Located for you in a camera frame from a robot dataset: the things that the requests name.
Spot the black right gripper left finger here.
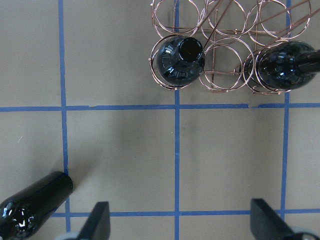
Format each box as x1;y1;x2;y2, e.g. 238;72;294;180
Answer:
76;201;111;240

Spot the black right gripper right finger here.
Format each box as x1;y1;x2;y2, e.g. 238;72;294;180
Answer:
250;198;295;240

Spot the dark glass wine bottle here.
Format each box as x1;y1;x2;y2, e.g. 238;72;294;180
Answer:
0;171;74;240

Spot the dark wine bottle in rack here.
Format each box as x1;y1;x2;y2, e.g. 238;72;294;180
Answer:
255;41;320;91

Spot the copper wire wine rack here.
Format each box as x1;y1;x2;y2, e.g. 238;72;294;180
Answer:
148;0;316;95

